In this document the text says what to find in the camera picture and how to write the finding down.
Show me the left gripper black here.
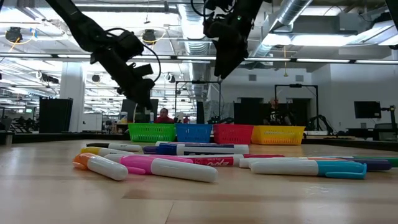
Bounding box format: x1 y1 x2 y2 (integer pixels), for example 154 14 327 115
91 48 155 110

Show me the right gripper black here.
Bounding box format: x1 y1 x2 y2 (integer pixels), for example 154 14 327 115
203 12 249 80

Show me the slim black cap marker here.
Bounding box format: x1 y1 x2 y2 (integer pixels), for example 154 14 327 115
86 142 142 153

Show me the slim red Expo marker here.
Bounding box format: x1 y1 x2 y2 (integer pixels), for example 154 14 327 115
186 154 285 167

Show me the blue cap white highlighter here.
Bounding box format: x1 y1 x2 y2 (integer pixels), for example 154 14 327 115
249 159 368 180

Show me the slim purple marker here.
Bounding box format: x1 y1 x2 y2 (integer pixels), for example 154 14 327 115
341 157 393 172

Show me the black desk monitor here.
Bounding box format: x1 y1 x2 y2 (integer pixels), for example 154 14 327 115
120 98 160 124

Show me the person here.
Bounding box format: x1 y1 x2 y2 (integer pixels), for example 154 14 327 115
263 98 292 126
154 107 175 124

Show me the green plastic basket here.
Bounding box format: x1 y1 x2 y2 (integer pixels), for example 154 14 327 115
127 123 177 143

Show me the wide black partition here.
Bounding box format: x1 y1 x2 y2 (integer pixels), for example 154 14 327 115
233 102 312 126

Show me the black ceiling fixture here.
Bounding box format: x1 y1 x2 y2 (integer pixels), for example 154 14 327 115
4 26 24 44
141 29 158 45

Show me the blue plastic basket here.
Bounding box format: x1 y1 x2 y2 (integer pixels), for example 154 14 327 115
175 123 213 144

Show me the yellow cap white marker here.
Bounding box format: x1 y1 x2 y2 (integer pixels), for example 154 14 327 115
80 146 136 157

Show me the pink cap white highlighter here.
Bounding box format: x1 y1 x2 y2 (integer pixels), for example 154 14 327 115
103 154 194 165
119 155 219 184

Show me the red plastic basket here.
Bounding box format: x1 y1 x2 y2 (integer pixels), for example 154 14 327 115
213 124 254 146

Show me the white building column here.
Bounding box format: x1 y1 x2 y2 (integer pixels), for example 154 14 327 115
59 62 86 133

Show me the blue Expo marker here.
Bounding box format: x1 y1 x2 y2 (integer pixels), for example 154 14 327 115
154 142 250 156

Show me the yellow plastic basket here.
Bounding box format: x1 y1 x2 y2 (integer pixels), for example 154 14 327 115
251 125 306 146

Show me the long ceiling light strip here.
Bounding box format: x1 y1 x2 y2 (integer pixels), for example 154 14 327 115
0 52 398 65

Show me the slim green marker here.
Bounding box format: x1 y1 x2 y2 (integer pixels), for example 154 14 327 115
349 156 398 168

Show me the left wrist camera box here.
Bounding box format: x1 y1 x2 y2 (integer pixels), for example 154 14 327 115
132 63 155 79

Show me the black gantry frame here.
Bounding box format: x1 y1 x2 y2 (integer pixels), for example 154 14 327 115
174 80 222 125
274 83 319 127

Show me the silver ventilation duct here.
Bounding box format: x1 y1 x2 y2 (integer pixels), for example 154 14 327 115
248 0 313 60
177 0 215 103

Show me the black wall-side monitor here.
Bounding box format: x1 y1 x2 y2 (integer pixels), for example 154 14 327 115
353 100 382 119

